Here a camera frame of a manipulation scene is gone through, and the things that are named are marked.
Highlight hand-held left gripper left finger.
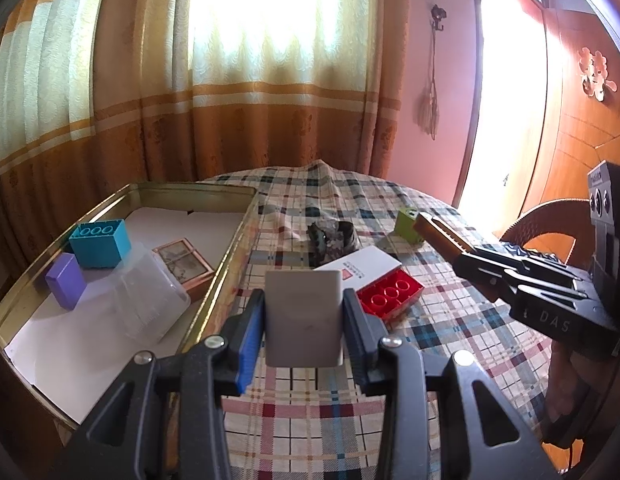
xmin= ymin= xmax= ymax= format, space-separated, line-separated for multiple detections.
xmin=47 ymin=287 xmax=267 ymax=480

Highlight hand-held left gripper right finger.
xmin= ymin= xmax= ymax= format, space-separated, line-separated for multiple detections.
xmin=342 ymin=287 xmax=565 ymax=480

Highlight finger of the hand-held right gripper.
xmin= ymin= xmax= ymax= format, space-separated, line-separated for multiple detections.
xmin=452 ymin=252 xmax=590 ymax=307
xmin=504 ymin=242 xmax=590 ymax=286

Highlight red building block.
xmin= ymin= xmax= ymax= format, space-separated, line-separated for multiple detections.
xmin=357 ymin=269 xmax=425 ymax=322

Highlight wooden comb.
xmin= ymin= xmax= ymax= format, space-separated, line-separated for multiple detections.
xmin=414 ymin=212 xmax=500 ymax=301

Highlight small grey-white box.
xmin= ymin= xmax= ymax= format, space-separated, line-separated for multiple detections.
xmin=265 ymin=270 xmax=345 ymax=367

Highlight gold rectangular tin box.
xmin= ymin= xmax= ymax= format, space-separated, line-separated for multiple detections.
xmin=0 ymin=182 xmax=258 ymax=431

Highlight white card box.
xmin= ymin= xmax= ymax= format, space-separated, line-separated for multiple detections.
xmin=314 ymin=246 xmax=401 ymax=291

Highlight green football building block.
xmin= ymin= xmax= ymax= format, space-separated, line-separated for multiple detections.
xmin=394 ymin=208 xmax=423 ymax=245

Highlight wooden box with string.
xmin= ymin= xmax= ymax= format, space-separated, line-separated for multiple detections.
xmin=151 ymin=239 xmax=214 ymax=291

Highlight clear plastic case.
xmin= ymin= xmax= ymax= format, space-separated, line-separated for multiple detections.
xmin=112 ymin=250 xmax=191 ymax=345

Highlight dark patterned object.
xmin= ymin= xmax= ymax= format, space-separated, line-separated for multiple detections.
xmin=306 ymin=219 xmax=359 ymax=261

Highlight teal building block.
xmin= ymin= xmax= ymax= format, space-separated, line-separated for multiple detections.
xmin=69 ymin=219 xmax=132 ymax=269

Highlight purple block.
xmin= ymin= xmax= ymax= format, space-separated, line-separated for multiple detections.
xmin=45 ymin=253 xmax=87 ymax=309

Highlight person's right hand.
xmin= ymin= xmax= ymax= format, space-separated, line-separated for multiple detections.
xmin=547 ymin=345 xmax=593 ymax=446

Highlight brown wicker chair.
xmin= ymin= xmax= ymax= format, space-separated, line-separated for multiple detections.
xmin=500 ymin=197 xmax=598 ymax=271

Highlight plaid tablecloth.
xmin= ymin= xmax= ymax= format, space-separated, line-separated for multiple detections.
xmin=180 ymin=160 xmax=560 ymax=480

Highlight wooden door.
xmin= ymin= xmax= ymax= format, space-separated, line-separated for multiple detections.
xmin=530 ymin=5 xmax=620 ymax=211

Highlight hanging tassel ornament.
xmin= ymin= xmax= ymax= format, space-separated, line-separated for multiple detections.
xmin=417 ymin=30 xmax=441 ymax=141

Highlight white paper sheet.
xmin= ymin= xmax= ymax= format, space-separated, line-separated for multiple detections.
xmin=5 ymin=207 xmax=245 ymax=423

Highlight pink paper flower decoration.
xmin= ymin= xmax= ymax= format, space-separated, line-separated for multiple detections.
xmin=577 ymin=47 xmax=618 ymax=103

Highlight orange and cream curtain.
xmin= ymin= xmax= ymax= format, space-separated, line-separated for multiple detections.
xmin=0 ymin=0 xmax=411 ymax=281

